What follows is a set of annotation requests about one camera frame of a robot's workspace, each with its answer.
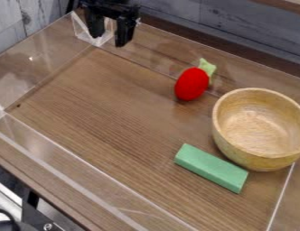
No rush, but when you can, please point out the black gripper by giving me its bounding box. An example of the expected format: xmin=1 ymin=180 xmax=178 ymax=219
xmin=80 ymin=0 xmax=140 ymax=47

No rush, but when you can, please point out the red plush strawberry toy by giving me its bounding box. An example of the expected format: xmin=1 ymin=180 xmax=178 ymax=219
xmin=174 ymin=58 xmax=216 ymax=101

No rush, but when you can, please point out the light wooden bowl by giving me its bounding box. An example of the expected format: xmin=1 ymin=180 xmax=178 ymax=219
xmin=211 ymin=88 xmax=300 ymax=171

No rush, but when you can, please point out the green rectangular block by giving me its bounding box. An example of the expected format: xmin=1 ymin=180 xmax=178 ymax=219
xmin=174 ymin=143 xmax=249 ymax=194

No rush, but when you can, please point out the clear acrylic corner bracket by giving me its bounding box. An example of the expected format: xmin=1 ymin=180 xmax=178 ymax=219
xmin=69 ymin=12 xmax=114 ymax=47

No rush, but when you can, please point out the clear acrylic tray wall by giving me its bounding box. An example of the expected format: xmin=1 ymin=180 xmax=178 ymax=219
xmin=0 ymin=16 xmax=300 ymax=231

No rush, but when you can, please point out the black table leg bracket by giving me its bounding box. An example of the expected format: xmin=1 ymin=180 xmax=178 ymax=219
xmin=20 ymin=190 xmax=65 ymax=231

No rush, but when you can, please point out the black cable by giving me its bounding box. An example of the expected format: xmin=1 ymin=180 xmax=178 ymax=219
xmin=0 ymin=208 xmax=20 ymax=231

